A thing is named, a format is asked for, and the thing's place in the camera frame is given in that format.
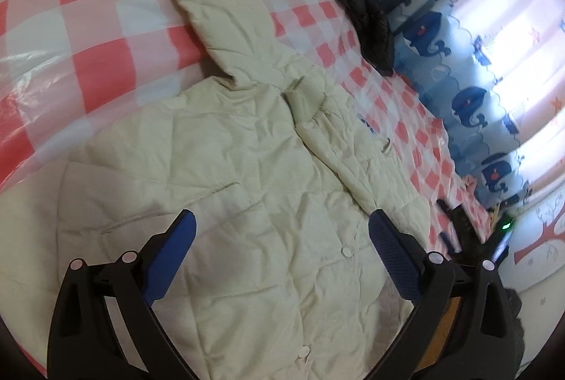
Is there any cream quilted jacket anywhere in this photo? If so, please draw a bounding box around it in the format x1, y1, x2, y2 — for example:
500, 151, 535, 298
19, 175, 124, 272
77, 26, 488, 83
57, 0, 432, 380

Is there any red white checkered bed sheet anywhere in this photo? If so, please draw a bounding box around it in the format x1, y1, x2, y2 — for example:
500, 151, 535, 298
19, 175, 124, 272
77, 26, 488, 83
0, 0, 497, 380

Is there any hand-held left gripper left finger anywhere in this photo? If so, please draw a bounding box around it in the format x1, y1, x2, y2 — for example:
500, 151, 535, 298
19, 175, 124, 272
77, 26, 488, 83
48, 210, 197, 380

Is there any red tree wall sticker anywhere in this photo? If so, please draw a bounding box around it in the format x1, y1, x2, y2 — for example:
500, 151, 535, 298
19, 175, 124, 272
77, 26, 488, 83
512, 195, 565, 267

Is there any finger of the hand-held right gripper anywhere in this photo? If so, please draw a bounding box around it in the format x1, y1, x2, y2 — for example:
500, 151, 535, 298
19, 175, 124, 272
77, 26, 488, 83
439, 232, 462, 254
436, 198, 460, 218

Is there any pink star print curtain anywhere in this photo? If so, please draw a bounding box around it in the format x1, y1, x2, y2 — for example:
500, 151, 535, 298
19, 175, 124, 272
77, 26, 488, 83
415, 0, 565, 206

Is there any blue whale print curtain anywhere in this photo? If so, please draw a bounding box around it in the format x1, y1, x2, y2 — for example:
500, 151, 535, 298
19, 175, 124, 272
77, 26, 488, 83
379, 0, 538, 214

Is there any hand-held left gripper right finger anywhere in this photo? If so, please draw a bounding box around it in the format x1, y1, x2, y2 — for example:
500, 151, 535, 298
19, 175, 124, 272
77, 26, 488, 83
369, 209, 518, 380

